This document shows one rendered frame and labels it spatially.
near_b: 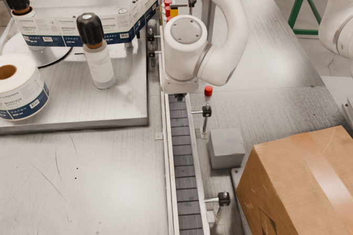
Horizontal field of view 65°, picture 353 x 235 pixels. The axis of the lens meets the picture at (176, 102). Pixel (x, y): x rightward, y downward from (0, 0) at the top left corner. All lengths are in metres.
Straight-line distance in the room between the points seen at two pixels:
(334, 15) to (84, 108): 0.85
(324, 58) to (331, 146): 2.23
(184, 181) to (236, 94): 0.47
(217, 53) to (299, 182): 0.32
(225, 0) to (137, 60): 0.75
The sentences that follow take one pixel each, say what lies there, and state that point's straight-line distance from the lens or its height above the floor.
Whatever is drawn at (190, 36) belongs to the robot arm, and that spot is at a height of 1.37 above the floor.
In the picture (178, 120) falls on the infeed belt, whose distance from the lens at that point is 1.00.
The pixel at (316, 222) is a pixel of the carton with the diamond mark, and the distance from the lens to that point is 0.64.
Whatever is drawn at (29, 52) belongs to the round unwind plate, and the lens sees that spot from 1.41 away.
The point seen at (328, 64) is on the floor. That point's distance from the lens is 2.89.
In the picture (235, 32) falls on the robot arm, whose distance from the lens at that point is 0.54.
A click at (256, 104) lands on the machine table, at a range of 1.16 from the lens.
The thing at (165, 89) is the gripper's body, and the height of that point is 1.15.
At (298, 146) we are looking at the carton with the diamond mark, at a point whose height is 1.12.
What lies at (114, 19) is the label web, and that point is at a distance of 1.21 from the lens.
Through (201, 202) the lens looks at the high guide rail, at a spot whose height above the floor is 0.96.
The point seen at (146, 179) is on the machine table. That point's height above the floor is 0.83.
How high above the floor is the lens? 1.68
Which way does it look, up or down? 49 degrees down
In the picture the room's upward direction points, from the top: straight up
